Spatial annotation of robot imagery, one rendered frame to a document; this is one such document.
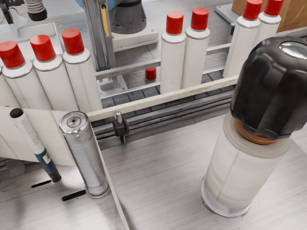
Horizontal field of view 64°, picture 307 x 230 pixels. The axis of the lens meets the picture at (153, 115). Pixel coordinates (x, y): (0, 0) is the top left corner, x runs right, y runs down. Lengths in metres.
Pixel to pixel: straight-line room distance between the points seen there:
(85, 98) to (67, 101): 0.04
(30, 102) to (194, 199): 0.35
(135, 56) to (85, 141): 0.55
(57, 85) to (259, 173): 0.37
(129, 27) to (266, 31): 0.44
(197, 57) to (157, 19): 0.54
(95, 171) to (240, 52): 0.43
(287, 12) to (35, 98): 0.80
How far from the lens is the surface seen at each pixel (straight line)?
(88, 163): 0.38
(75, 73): 0.49
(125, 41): 0.87
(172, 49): 0.52
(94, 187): 0.44
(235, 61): 0.65
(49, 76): 0.48
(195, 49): 0.55
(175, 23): 0.50
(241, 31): 0.61
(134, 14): 0.88
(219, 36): 0.98
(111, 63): 0.67
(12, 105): 0.54
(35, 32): 1.00
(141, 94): 0.62
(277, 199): 0.51
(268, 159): 0.32
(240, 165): 0.33
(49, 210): 0.49
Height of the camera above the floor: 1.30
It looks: 48 degrees down
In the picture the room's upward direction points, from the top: straight up
